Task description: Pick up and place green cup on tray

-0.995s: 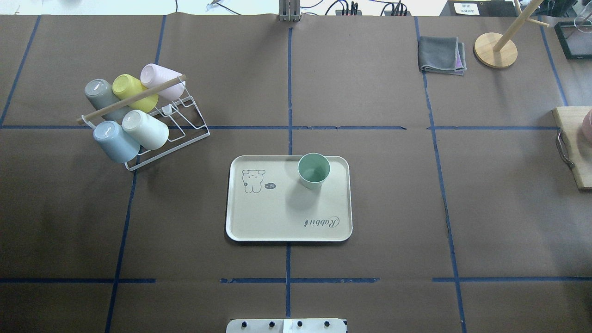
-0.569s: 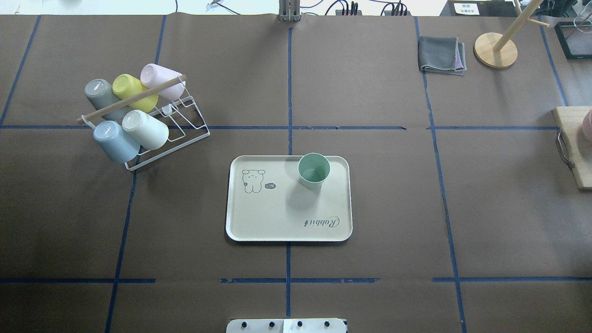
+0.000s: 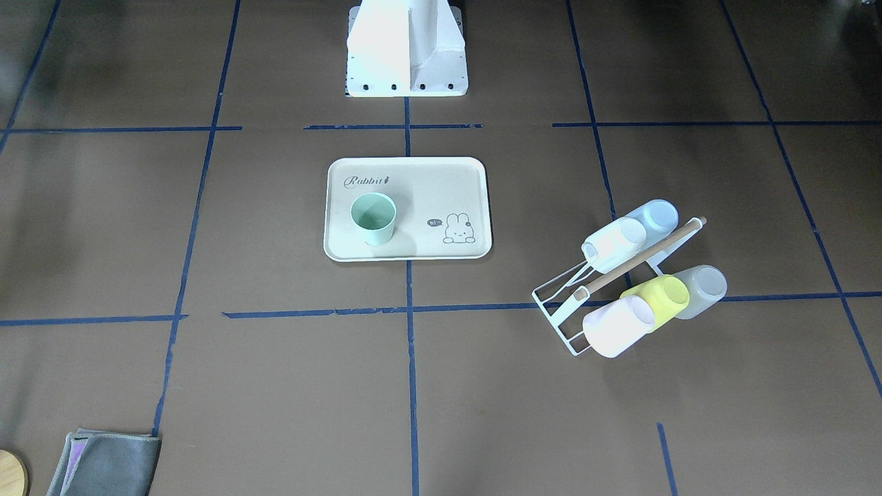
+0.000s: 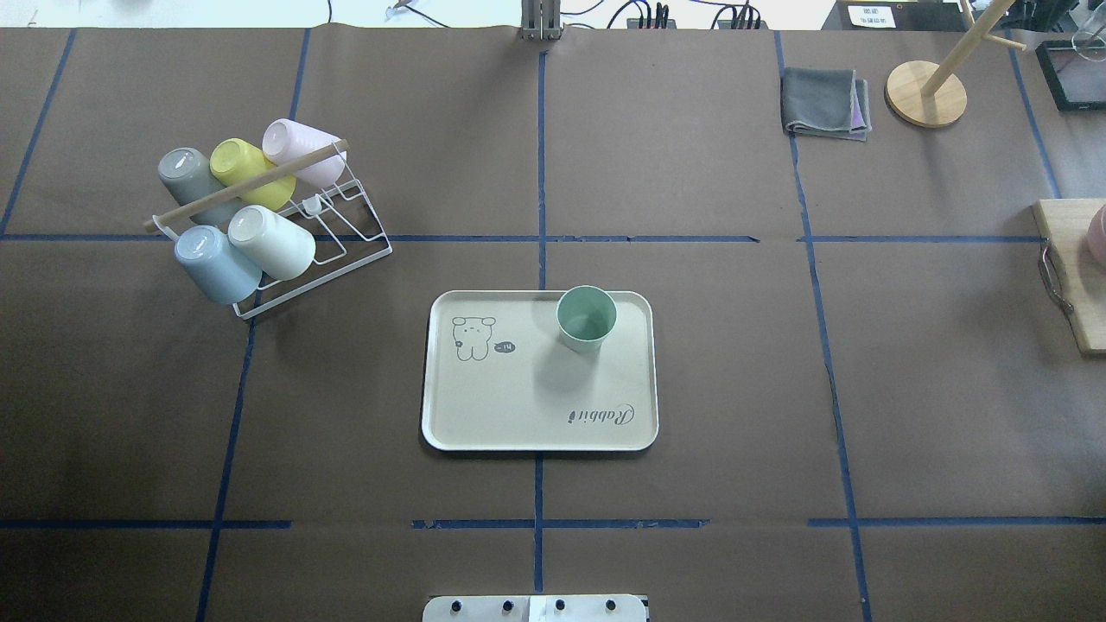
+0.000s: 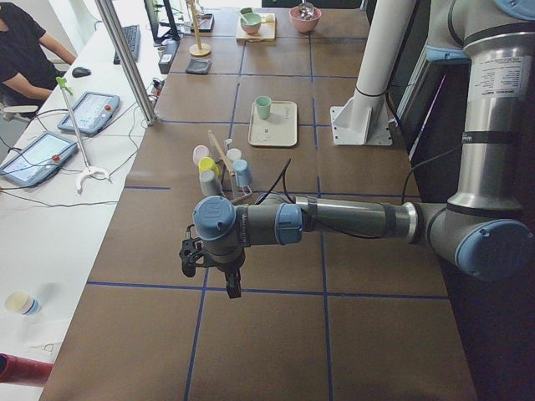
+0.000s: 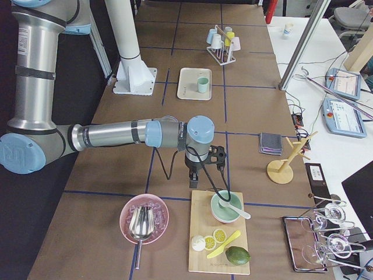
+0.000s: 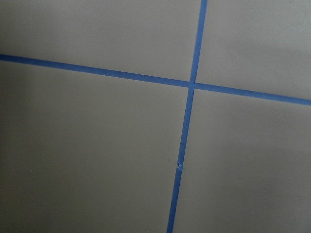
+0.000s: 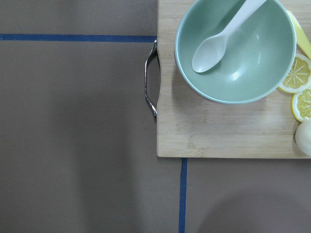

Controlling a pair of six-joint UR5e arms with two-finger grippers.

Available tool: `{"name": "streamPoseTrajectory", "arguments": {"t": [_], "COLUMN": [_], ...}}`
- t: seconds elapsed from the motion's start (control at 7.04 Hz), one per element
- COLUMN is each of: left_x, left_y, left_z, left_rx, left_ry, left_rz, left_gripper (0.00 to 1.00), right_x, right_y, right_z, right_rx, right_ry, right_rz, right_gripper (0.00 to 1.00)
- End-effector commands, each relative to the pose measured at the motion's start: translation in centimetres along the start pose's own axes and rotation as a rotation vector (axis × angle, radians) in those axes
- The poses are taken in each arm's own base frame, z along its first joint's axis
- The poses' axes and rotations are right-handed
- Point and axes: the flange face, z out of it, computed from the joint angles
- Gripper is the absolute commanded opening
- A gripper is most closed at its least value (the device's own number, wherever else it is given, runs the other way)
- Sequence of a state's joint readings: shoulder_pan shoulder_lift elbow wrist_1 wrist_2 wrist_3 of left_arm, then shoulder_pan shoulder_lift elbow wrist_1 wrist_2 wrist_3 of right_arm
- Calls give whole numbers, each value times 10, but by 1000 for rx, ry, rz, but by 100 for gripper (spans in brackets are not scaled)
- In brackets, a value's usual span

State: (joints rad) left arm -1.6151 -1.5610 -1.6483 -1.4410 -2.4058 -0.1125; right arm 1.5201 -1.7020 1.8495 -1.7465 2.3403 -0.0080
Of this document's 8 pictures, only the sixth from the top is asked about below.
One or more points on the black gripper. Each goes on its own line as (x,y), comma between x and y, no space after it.
(192,168)

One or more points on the green cup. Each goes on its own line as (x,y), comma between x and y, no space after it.
(202,84)

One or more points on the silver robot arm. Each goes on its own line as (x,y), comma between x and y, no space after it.
(33,140)

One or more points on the beige rabbit tray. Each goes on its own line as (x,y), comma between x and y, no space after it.
(187,84)

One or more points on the black glass tray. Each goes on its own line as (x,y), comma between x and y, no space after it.
(299,235)

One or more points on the cream white cup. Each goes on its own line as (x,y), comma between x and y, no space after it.
(216,42)

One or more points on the yellow cup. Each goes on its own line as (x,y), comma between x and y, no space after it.
(228,37)

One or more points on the pink cup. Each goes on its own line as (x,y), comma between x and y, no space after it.
(235,44)

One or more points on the blue cup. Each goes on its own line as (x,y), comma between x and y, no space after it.
(210,35)

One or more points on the grey cup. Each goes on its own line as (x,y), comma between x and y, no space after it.
(227,29)

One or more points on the paper cup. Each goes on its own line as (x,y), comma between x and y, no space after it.
(287,30)

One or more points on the white spoon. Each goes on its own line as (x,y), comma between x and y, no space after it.
(237,210)

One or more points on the pink ice bowl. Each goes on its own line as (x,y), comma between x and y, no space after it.
(160,213)

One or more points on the lemon slice upper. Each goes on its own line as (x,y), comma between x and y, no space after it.
(219,235)

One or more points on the lemon slice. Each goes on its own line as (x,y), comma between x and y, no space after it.
(219,235)
(210,242)

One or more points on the white garlic bulb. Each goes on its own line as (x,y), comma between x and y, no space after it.
(198,243)

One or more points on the lemon slice lower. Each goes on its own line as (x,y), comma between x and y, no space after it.
(210,242)

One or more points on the metal ice scoop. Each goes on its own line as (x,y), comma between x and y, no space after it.
(141,227)

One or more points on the yellow plastic knife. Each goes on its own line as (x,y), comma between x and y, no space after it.
(221,247)

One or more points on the grey folded cloth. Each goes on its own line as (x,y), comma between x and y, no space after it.
(270,144)

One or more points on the wooden mug tree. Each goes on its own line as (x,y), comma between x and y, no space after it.
(280,171)

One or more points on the green avocado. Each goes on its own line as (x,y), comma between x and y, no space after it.
(237,255)

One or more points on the black electronics board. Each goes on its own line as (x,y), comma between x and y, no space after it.
(297,120)

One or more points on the black box with label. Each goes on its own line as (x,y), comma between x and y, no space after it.
(317,180)

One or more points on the wine glass upper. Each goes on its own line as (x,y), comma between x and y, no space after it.
(331,217)

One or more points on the wine glass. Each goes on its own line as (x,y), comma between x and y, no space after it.
(336,246)
(331,217)

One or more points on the metal glass hanger rack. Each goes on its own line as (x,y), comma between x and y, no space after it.
(356,247)

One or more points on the wine glass lower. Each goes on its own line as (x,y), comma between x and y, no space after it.
(336,246)

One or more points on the teach pendant near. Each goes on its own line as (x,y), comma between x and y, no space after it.
(342,119)

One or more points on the teach pendant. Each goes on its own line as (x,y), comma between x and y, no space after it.
(342,119)
(344,83)

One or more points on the black monitor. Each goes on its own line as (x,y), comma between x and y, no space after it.
(358,188)

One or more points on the teach pendant far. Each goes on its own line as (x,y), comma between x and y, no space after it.
(344,83)

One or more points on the office chair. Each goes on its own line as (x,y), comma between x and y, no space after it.
(353,20)

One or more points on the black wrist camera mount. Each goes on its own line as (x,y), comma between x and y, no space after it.
(217,156)

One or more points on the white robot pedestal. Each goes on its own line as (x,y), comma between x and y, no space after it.
(134,77)

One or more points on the white wire cup rack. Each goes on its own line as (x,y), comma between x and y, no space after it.
(224,55)

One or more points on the aluminium frame post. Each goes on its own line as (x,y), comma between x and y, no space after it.
(309,30)

